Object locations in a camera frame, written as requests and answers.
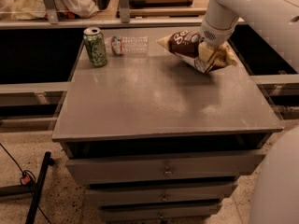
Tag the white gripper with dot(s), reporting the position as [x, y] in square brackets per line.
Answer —
[215, 35]

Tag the brown chip bag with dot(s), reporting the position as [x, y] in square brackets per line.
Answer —
[184, 44]

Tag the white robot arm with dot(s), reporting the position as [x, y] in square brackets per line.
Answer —
[275, 21]

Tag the clear plastic water bottle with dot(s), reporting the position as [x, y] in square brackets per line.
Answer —
[122, 45]

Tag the grey drawer cabinet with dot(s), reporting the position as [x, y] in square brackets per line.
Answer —
[156, 104]

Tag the green soda can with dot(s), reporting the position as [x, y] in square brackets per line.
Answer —
[95, 46]

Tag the top grey drawer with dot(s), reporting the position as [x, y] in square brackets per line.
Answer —
[164, 167]

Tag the grey drawer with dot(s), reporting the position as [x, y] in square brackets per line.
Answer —
[168, 193]
[164, 167]
[160, 212]

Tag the white cloth on shelf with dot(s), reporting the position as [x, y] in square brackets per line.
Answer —
[25, 10]

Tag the middle grey drawer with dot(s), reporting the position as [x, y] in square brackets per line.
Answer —
[168, 193]

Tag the bottom grey drawer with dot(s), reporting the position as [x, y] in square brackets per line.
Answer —
[160, 212]

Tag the black stand leg left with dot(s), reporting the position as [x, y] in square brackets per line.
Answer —
[29, 184]

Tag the grey metal bracket middle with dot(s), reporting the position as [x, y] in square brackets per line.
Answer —
[124, 10]

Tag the grey metal bracket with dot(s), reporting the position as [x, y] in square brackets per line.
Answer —
[51, 11]
[124, 10]

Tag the grey metal bracket left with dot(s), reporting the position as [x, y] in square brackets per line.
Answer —
[51, 11]

